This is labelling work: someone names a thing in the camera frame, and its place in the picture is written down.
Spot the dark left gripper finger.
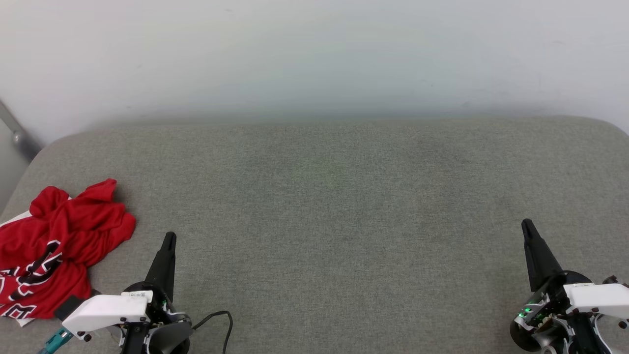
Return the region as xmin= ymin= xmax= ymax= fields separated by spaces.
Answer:
xmin=144 ymin=232 xmax=178 ymax=301

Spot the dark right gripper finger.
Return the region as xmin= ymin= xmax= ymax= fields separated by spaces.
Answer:
xmin=521 ymin=219 xmax=566 ymax=294

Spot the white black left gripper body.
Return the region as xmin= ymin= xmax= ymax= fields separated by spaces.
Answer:
xmin=62 ymin=281 xmax=193 ymax=342

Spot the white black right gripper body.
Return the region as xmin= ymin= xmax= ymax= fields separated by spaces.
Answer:
xmin=514 ymin=270 xmax=629 ymax=326

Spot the red shirt with white sleeves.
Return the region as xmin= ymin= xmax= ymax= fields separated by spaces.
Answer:
xmin=0 ymin=178 xmax=137 ymax=327

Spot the grey fabric sofa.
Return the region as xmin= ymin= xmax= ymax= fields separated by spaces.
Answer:
xmin=0 ymin=116 xmax=629 ymax=354

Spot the grey metal pole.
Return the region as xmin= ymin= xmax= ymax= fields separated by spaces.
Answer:
xmin=0 ymin=100 xmax=43 ymax=161

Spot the teal left camera connector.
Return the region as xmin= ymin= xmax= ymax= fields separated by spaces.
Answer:
xmin=38 ymin=328 xmax=74 ymax=354

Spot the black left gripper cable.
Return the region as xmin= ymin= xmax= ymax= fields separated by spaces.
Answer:
xmin=191 ymin=310 xmax=234 ymax=354

